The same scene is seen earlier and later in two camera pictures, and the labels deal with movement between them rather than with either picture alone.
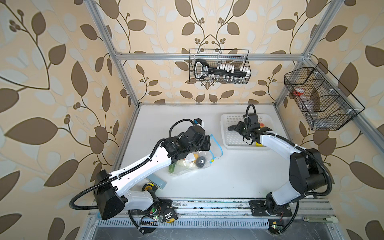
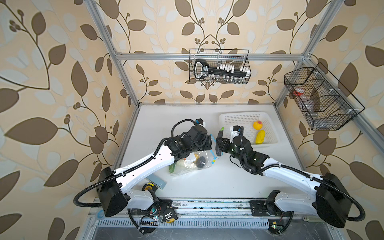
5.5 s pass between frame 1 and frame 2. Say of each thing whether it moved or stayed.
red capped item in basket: stayed
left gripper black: stayed
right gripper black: moved
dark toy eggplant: moved
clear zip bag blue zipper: stayed
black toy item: stayed
